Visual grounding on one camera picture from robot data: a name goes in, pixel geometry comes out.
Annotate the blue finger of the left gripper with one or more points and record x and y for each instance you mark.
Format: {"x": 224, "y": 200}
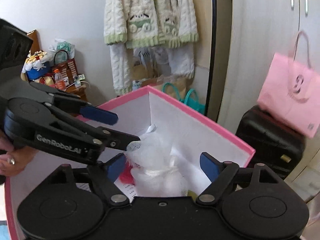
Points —
{"x": 99, "y": 115}
{"x": 115, "y": 139}

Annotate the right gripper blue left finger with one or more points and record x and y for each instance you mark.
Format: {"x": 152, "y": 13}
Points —
{"x": 103, "y": 176}

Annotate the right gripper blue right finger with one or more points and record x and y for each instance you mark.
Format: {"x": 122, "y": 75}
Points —
{"x": 221, "y": 176}

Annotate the pink mesh bath puff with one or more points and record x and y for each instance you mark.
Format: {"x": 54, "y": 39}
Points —
{"x": 126, "y": 176}

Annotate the white mesh bag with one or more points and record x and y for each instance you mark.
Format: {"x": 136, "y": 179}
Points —
{"x": 155, "y": 169}

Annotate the green makeup sponge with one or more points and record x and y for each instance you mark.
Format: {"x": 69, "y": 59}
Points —
{"x": 191, "y": 194}

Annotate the person's left hand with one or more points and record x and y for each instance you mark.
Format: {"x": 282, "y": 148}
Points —
{"x": 14, "y": 161}

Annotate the plastic water bottle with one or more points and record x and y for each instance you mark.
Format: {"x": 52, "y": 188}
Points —
{"x": 59, "y": 80}

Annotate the flower bouquet blue box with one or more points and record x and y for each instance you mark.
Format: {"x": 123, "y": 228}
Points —
{"x": 37, "y": 65}

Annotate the teal gift bag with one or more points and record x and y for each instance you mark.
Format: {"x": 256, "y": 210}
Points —
{"x": 191, "y": 99}

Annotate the black suitcase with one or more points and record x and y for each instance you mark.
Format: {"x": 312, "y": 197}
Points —
{"x": 276, "y": 145}

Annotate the brown paper bag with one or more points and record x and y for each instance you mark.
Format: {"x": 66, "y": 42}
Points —
{"x": 142, "y": 76}

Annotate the pink tote bag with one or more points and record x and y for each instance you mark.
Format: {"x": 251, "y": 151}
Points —
{"x": 290, "y": 92}

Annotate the cream green knit cardigan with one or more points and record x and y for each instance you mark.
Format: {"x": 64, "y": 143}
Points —
{"x": 131, "y": 24}

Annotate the grey wardrobe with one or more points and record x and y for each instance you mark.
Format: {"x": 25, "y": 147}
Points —
{"x": 261, "y": 28}

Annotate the black clothes rack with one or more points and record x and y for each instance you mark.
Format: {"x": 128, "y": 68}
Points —
{"x": 212, "y": 55}

